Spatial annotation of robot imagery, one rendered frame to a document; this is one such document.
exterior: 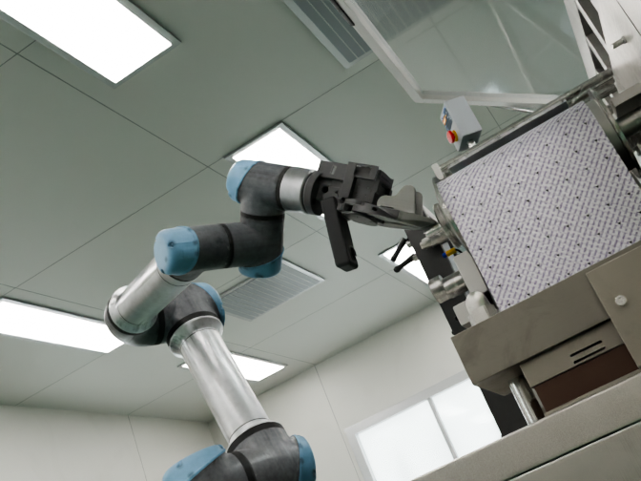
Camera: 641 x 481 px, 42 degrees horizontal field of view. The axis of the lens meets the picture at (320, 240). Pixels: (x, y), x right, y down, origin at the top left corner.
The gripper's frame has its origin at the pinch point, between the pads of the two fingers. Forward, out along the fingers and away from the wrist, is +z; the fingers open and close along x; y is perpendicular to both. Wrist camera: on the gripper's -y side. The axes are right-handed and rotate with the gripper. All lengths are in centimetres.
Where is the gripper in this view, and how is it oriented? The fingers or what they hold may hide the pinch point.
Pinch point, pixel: (426, 225)
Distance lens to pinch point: 126.3
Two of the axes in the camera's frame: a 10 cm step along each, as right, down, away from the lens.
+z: 8.7, 1.8, -4.6
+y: 2.6, -9.6, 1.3
